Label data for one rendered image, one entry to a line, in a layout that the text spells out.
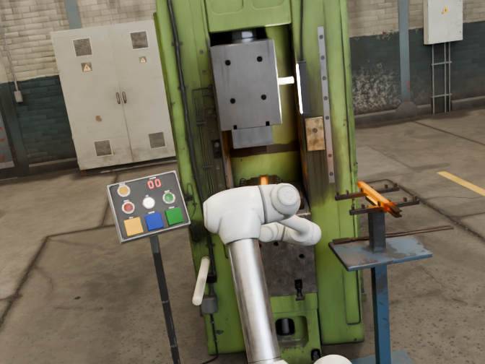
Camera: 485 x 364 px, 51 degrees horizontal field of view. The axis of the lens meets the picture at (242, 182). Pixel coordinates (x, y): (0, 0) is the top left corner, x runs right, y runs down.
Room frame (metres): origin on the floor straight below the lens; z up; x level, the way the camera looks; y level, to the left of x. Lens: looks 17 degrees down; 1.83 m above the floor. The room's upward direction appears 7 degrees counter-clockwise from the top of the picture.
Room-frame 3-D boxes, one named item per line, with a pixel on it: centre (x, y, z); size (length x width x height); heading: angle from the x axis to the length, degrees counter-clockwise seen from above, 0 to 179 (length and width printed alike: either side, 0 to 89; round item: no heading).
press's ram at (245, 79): (2.68, -0.13, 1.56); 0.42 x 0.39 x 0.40; 176
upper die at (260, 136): (2.68, -0.09, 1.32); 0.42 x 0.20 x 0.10; 176
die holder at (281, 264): (2.69, -0.15, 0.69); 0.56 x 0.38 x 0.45; 176
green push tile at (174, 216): (2.34, 0.35, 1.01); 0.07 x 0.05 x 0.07; 111
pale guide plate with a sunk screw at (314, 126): (2.58, -0.40, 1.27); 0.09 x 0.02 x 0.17; 86
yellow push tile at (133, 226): (2.27, 0.54, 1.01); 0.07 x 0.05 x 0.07; 111
